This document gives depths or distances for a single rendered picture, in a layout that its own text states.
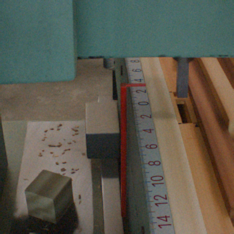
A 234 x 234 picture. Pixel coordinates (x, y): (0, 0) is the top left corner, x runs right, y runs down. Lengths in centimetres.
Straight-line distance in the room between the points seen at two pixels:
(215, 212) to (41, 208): 24
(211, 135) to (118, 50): 9
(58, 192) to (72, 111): 181
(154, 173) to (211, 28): 12
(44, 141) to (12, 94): 187
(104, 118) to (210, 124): 22
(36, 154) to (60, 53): 30
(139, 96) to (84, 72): 224
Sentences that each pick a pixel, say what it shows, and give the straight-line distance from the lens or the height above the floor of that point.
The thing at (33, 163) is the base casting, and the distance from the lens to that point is 61.
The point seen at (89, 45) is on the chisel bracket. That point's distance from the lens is 37.
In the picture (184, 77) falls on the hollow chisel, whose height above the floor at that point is 97.
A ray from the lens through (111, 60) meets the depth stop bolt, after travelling 47.
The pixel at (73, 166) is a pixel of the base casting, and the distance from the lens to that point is 60.
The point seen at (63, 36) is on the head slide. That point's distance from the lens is 33.
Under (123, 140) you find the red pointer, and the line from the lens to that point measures 45.
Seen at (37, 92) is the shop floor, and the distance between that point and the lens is 250.
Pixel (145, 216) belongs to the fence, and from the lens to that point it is 31.
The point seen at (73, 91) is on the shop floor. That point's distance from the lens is 248.
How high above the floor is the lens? 116
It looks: 31 degrees down
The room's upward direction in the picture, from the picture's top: 1 degrees counter-clockwise
